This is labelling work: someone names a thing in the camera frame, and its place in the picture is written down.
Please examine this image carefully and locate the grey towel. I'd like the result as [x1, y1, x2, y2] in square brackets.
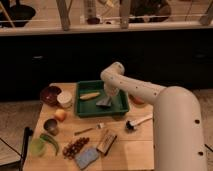
[96, 97, 112, 107]

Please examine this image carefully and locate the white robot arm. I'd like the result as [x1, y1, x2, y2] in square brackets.
[100, 62, 207, 171]

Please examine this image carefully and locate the green plastic tray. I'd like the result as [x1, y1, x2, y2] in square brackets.
[75, 80, 129, 118]

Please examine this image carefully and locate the white round container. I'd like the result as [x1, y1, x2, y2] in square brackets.
[57, 91, 72, 108]

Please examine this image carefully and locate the brown wooden brush block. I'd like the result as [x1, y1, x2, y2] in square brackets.
[97, 129, 117, 156]

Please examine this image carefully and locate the yellow red apple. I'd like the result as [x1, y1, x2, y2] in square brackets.
[54, 109, 67, 122]

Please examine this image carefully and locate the dark red bowl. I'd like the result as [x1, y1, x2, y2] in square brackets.
[40, 86, 62, 106]

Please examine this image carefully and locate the small metal cup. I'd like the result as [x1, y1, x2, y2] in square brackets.
[43, 119, 59, 136]

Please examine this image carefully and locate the bunch of dark grapes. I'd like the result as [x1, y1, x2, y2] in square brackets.
[62, 137, 89, 159]

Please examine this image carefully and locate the blue sponge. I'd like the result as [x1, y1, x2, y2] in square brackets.
[75, 147, 99, 169]

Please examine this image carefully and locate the green pepper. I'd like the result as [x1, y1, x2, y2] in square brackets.
[40, 133, 59, 156]

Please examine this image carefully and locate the light green plastic cup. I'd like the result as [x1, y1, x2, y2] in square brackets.
[29, 138, 46, 157]

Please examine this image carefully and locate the white handled brush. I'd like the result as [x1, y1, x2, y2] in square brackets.
[126, 114, 153, 131]

